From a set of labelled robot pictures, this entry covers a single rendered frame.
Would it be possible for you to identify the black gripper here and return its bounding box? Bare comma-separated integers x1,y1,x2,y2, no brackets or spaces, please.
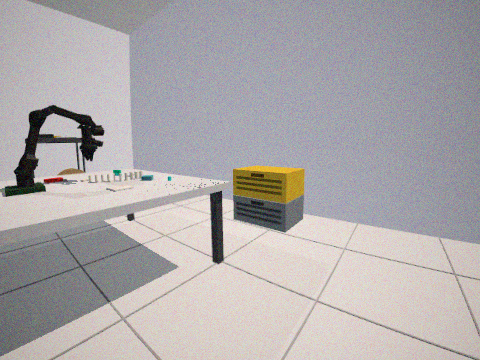
80,136,98,161

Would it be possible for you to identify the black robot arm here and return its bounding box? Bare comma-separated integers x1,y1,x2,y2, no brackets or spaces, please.
14,105,105,188

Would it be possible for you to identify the red rectangular block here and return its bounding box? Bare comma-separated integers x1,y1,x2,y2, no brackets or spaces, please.
43,177,63,183

